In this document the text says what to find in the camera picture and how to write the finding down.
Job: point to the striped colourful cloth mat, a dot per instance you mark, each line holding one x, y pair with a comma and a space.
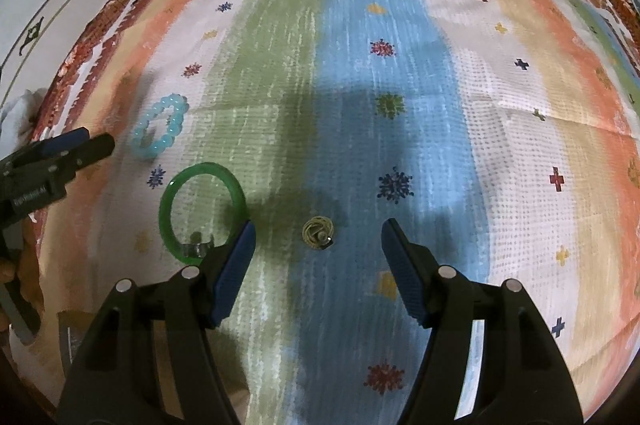
501, 134

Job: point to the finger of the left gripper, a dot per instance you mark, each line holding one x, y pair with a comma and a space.
38, 151
39, 185

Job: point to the person left hand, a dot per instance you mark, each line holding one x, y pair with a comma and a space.
23, 313

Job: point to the white wooden headboard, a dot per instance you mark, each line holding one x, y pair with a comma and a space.
36, 55

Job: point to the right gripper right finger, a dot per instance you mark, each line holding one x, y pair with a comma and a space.
523, 376

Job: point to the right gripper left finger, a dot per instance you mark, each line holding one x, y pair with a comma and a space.
146, 357

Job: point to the grey crumpled blanket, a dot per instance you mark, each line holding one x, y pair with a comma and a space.
18, 118

